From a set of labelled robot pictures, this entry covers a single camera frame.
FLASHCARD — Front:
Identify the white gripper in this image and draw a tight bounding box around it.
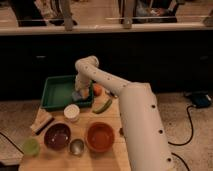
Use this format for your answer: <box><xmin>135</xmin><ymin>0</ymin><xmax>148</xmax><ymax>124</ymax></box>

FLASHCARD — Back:
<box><xmin>75</xmin><ymin>74</ymin><xmax>91</xmax><ymax>99</ymax></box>

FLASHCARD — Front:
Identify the grey blue sponge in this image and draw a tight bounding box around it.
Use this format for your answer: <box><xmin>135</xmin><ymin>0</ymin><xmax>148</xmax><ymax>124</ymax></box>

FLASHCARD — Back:
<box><xmin>72</xmin><ymin>91</ymin><xmax>83</xmax><ymax>101</ymax></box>

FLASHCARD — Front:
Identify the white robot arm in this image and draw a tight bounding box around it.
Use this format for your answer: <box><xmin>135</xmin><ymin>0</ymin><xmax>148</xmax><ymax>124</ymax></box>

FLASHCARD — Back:
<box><xmin>75</xmin><ymin>56</ymin><xmax>176</xmax><ymax>171</ymax></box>

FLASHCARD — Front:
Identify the green plastic tray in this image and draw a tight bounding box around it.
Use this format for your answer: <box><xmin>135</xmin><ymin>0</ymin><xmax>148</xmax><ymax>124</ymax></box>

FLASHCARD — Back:
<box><xmin>41</xmin><ymin>75</ymin><xmax>94</xmax><ymax>111</ymax></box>

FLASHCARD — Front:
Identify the orange fruit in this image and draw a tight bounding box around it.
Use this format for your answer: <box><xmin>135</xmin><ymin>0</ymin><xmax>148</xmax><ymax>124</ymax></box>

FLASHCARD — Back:
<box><xmin>93</xmin><ymin>83</ymin><xmax>102</xmax><ymax>96</ymax></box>

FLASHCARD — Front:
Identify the white round container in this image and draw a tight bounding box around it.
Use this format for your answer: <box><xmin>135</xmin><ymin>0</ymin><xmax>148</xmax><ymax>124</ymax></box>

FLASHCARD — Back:
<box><xmin>64</xmin><ymin>104</ymin><xmax>80</xmax><ymax>122</ymax></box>

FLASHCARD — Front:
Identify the green cucumber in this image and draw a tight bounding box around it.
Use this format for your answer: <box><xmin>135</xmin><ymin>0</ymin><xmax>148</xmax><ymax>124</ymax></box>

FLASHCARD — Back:
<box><xmin>92</xmin><ymin>99</ymin><xmax>112</xmax><ymax>114</ymax></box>

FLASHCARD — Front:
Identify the orange bowl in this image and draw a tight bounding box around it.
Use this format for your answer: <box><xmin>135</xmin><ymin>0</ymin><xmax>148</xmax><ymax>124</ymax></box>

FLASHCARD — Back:
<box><xmin>85</xmin><ymin>122</ymin><xmax>115</xmax><ymax>153</ymax></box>

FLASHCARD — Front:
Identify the dark purple bowl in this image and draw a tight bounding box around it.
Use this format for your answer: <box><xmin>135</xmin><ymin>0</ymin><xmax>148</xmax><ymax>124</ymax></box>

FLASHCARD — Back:
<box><xmin>44</xmin><ymin>123</ymin><xmax>71</xmax><ymax>150</ymax></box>

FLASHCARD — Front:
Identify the small metal cup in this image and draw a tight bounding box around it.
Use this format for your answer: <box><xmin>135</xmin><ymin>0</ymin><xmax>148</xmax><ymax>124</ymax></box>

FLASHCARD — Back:
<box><xmin>69</xmin><ymin>139</ymin><xmax>84</xmax><ymax>156</ymax></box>

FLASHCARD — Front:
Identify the light green cup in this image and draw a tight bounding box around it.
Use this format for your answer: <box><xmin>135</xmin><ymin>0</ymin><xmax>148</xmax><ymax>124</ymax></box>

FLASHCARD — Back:
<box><xmin>22</xmin><ymin>138</ymin><xmax>40</xmax><ymax>156</ymax></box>

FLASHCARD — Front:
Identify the black power adapter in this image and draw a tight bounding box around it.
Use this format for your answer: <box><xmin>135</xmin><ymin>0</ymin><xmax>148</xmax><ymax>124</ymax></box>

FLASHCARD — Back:
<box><xmin>187</xmin><ymin>92</ymin><xmax>212</xmax><ymax>108</ymax></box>

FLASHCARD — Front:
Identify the brush with wooden handle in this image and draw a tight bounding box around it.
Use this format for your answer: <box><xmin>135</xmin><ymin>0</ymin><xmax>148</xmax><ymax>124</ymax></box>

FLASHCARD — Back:
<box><xmin>30</xmin><ymin>110</ymin><xmax>54</xmax><ymax>135</ymax></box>

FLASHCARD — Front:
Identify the black cable at left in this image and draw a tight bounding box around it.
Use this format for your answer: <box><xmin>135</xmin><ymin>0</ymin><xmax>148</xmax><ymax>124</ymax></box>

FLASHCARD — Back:
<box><xmin>0</xmin><ymin>131</ymin><xmax>25</xmax><ymax>155</ymax></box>

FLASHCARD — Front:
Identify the black power cable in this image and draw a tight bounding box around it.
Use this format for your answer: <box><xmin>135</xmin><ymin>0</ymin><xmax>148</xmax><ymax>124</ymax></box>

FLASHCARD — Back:
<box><xmin>167</xmin><ymin>104</ymin><xmax>195</xmax><ymax>171</ymax></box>

